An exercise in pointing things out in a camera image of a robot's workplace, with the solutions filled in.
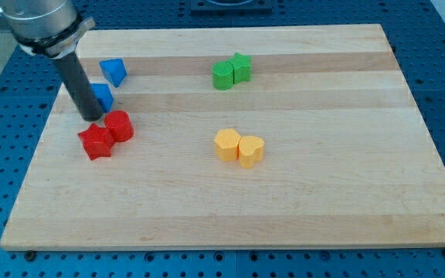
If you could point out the blue triangle block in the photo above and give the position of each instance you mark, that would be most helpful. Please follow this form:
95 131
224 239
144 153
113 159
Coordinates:
103 95
114 71

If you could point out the lower blue triangle block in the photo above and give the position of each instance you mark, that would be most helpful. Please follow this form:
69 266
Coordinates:
103 95

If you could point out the wooden board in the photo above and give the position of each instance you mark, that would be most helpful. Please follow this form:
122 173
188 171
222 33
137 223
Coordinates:
295 137

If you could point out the yellow hexagon block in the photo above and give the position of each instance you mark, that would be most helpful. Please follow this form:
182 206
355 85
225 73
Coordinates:
226 144

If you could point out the upper blue triangle block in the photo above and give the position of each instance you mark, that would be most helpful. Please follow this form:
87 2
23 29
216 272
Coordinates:
114 71

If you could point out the green cylinder block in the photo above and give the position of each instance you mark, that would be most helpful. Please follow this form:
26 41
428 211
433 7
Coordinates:
222 75

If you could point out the yellow heart block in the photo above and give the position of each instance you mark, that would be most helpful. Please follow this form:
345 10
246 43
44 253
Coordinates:
251 150

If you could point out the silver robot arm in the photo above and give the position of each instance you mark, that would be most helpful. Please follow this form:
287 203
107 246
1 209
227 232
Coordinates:
53 28

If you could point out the dark mounting plate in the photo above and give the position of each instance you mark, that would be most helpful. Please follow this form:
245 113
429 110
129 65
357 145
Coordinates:
231 6

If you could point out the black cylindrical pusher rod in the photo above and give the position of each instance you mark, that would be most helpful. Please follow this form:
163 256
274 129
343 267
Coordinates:
78 86

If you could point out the red cylinder block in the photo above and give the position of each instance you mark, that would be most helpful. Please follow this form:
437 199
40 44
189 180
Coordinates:
120 126

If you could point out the green star block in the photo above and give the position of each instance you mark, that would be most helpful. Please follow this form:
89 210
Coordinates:
242 67

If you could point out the red star block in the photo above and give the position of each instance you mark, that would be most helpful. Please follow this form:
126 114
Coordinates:
96 141

